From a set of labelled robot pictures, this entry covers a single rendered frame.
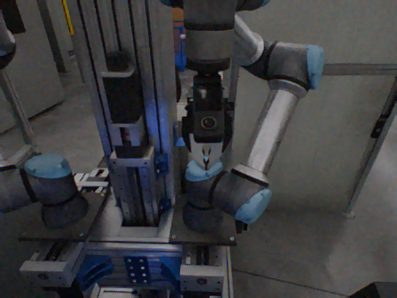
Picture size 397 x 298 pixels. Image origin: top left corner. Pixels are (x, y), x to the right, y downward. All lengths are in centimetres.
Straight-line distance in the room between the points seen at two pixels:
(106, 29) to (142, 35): 10
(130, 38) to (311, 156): 171
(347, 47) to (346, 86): 25
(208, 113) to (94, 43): 54
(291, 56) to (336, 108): 128
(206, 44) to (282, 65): 43
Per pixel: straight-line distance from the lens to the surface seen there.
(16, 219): 163
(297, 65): 78
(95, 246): 104
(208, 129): 35
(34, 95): 471
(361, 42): 194
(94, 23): 84
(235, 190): 72
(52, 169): 89
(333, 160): 227
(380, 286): 64
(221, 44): 39
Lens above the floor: 173
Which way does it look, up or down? 33 degrees down
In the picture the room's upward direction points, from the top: straight up
